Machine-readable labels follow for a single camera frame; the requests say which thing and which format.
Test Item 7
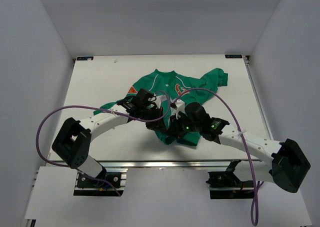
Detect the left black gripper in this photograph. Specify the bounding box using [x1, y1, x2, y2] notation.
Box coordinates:
[139, 106, 167, 134]

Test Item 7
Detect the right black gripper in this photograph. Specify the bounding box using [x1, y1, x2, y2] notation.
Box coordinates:
[166, 111, 202, 139]

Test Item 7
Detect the green zip jacket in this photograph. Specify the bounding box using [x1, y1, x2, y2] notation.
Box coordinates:
[93, 67, 229, 146]

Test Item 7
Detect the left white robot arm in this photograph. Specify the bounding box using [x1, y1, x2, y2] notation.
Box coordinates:
[52, 101, 163, 187]

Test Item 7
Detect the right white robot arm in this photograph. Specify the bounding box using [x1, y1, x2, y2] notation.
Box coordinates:
[170, 102, 311, 193]

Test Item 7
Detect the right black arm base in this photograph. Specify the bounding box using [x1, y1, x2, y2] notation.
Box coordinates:
[206, 160, 254, 200]

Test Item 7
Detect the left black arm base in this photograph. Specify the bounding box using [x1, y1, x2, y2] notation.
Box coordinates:
[73, 171, 127, 197]

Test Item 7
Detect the right blue table label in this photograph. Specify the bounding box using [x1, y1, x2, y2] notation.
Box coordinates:
[224, 54, 243, 59]

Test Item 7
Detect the blue table label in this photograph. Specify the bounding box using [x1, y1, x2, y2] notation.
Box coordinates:
[224, 54, 243, 59]
[76, 56, 94, 61]

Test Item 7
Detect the left blue table label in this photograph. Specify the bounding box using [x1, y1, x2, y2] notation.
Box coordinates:
[76, 56, 94, 61]

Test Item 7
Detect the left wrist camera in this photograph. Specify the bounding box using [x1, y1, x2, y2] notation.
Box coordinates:
[116, 88, 162, 114]

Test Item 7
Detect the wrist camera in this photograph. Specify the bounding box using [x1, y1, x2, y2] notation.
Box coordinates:
[116, 88, 162, 114]
[170, 99, 185, 119]

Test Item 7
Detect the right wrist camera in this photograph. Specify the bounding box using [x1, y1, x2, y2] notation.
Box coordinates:
[170, 99, 185, 119]

